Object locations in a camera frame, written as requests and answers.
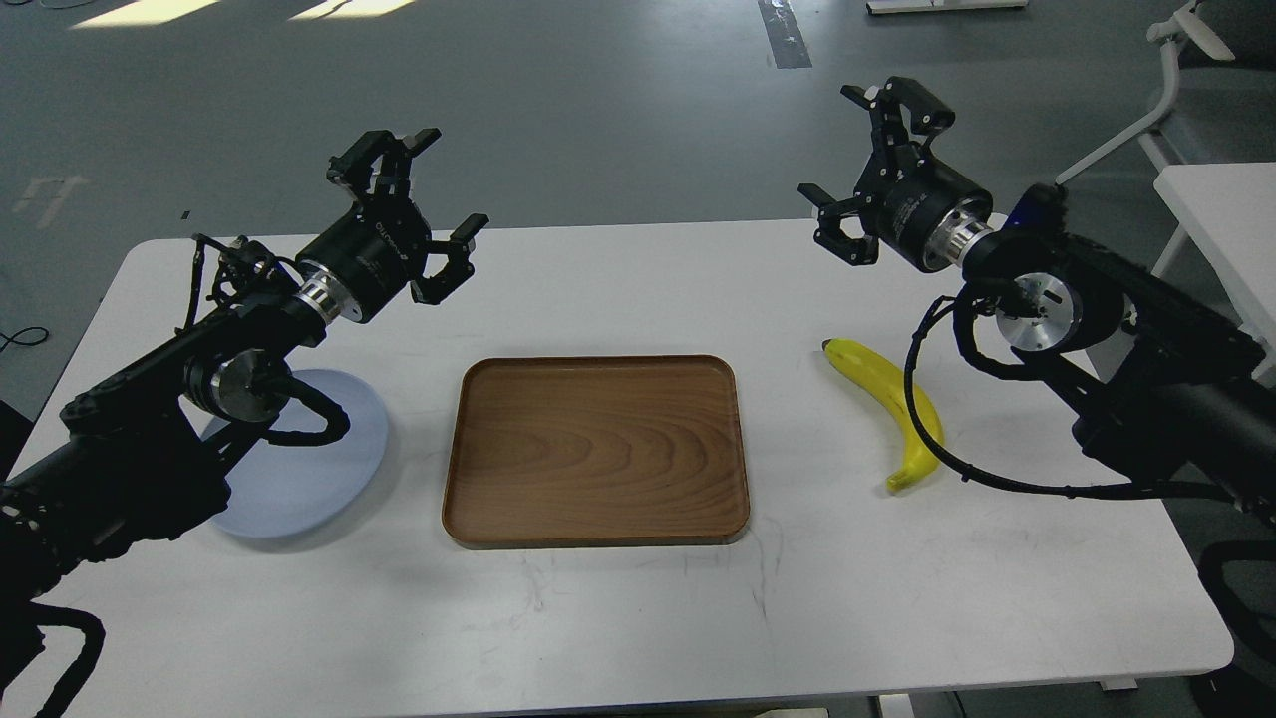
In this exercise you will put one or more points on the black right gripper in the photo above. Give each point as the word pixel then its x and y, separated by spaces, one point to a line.
pixel 921 208

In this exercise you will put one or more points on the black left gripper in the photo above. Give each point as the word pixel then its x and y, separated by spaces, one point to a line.
pixel 375 249

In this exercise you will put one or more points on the yellow banana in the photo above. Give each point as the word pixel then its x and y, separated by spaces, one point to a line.
pixel 885 381

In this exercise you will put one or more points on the light blue plate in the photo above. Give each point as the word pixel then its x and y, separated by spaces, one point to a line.
pixel 284 492

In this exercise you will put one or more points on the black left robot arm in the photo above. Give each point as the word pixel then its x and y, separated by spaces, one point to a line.
pixel 150 448

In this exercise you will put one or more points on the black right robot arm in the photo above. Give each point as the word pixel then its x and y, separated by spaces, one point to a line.
pixel 1162 387

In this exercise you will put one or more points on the brown wooden tray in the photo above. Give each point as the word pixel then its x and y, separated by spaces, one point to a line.
pixel 607 451

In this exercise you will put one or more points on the white office chair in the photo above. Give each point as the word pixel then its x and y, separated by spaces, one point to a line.
pixel 1216 101

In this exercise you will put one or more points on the white side table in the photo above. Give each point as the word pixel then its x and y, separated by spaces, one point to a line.
pixel 1227 211

